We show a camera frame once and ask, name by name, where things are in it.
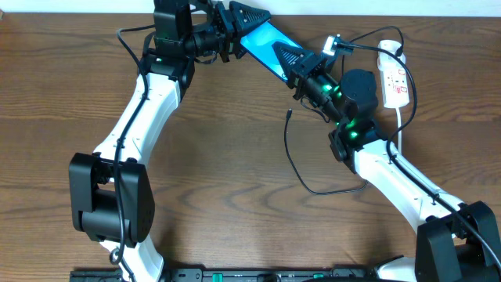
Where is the white USB wall charger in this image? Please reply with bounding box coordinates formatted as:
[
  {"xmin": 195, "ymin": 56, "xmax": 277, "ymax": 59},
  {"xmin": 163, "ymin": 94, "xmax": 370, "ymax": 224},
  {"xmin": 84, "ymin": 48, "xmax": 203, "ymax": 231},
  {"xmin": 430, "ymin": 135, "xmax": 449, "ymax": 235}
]
[{"xmin": 377, "ymin": 40, "xmax": 405, "ymax": 71}]

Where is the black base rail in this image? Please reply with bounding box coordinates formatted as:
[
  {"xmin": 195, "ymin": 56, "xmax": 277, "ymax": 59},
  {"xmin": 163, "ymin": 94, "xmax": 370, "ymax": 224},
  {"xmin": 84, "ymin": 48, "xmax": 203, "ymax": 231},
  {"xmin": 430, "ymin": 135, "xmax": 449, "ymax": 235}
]
[{"xmin": 68, "ymin": 268, "xmax": 378, "ymax": 282}]

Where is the white power strip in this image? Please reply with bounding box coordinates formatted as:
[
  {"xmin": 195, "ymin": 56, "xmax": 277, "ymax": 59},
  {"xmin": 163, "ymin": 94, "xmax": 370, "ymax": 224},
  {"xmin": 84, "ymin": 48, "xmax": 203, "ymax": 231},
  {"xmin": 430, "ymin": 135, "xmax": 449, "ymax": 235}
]
[{"xmin": 377, "ymin": 58, "xmax": 409, "ymax": 109}]

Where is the black USB charging cable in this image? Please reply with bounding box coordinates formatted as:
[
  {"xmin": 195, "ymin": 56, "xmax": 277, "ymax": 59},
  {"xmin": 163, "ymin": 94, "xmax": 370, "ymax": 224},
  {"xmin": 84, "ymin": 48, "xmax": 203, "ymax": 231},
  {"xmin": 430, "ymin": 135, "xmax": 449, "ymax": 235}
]
[{"xmin": 283, "ymin": 25, "xmax": 405, "ymax": 196}]

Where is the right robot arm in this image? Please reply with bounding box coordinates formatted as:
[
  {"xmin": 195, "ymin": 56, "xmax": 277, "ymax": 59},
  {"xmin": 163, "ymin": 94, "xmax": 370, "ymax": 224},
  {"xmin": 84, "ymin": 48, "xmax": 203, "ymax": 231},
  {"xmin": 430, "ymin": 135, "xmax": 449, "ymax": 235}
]
[{"xmin": 272, "ymin": 39, "xmax": 500, "ymax": 281}]

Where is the blue Galaxy smartphone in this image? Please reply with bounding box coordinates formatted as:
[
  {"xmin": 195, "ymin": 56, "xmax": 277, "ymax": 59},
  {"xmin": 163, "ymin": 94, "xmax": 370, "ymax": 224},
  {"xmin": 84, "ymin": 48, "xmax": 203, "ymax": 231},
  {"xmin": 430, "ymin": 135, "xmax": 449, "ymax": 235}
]
[{"xmin": 240, "ymin": 21, "xmax": 301, "ymax": 82}]

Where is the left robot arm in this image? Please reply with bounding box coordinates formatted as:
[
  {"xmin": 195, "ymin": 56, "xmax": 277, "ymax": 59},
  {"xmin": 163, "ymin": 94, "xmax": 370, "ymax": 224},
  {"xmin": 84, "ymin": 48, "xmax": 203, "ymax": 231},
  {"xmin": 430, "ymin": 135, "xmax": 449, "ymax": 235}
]
[{"xmin": 69, "ymin": 1, "xmax": 271, "ymax": 281}]

